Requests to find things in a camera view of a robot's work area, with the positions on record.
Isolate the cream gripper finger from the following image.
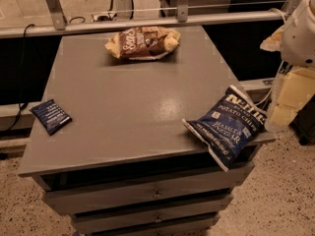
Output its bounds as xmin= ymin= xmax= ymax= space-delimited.
xmin=260 ymin=27 xmax=284 ymax=52
xmin=266 ymin=67 xmax=315 ymax=129

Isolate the brown chip bag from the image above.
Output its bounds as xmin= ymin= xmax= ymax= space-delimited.
xmin=105 ymin=27 xmax=181 ymax=61

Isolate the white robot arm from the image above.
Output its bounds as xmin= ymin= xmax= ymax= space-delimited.
xmin=260 ymin=0 xmax=315 ymax=133

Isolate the blue potato chip bag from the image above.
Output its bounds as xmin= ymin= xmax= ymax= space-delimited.
xmin=182 ymin=85 xmax=267 ymax=172

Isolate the white power strip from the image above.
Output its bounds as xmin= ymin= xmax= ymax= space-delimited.
xmin=92 ymin=13 xmax=117 ymax=22

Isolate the grey drawer cabinet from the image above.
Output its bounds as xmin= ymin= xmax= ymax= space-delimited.
xmin=19 ymin=27 xmax=271 ymax=236

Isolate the small dark blue packet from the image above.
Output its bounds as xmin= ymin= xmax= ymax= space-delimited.
xmin=31 ymin=99 xmax=72 ymax=136

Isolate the metal guard rail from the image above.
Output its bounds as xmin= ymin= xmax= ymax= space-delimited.
xmin=0 ymin=0 xmax=300 ymax=38

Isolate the black cable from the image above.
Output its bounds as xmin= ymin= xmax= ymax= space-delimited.
xmin=0 ymin=23 xmax=35 ymax=134

